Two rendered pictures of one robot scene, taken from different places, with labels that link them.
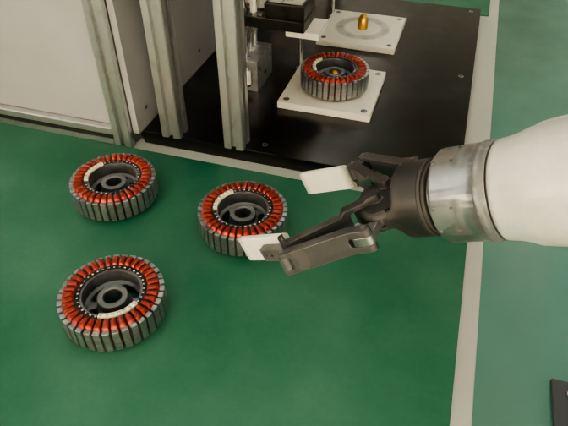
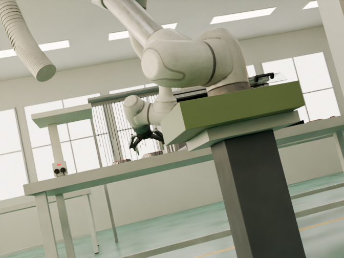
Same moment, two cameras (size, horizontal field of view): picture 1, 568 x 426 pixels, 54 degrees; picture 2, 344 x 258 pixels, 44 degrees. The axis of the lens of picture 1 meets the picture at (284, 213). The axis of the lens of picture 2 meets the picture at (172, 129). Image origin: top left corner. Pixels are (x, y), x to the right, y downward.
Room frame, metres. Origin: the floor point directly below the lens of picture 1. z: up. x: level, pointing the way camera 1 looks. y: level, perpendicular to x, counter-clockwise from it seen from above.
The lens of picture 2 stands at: (-0.45, -2.06, 0.61)
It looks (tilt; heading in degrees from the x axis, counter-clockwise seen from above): 7 degrees up; 62
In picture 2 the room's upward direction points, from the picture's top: 13 degrees counter-clockwise
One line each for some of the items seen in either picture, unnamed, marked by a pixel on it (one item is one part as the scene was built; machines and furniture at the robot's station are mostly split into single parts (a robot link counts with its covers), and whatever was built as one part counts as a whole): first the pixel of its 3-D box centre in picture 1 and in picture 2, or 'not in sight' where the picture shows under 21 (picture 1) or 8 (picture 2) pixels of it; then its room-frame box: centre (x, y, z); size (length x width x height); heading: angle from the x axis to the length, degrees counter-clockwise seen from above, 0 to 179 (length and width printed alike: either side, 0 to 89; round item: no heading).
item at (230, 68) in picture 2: not in sight; (219, 59); (0.46, -0.83, 1.00); 0.18 x 0.16 x 0.22; 8
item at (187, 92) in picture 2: not in sight; (206, 95); (1.05, 0.19, 1.09); 0.68 x 0.44 x 0.05; 163
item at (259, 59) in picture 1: (251, 65); not in sight; (0.88, 0.06, 0.80); 0.07 x 0.05 x 0.06; 163
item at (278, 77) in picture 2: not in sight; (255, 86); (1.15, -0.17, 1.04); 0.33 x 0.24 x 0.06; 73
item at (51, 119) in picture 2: not in sight; (70, 147); (0.26, 0.70, 0.98); 0.37 x 0.35 x 0.46; 163
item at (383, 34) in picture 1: (362, 30); not in sight; (1.07, -0.15, 0.78); 0.15 x 0.15 x 0.01; 73
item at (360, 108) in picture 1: (333, 89); not in sight; (0.84, -0.08, 0.78); 0.15 x 0.15 x 0.01; 73
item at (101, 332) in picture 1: (113, 300); (122, 164); (0.39, 0.18, 0.77); 0.11 x 0.11 x 0.04
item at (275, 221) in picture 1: (243, 216); (153, 155); (0.53, 0.05, 0.77); 0.11 x 0.11 x 0.04
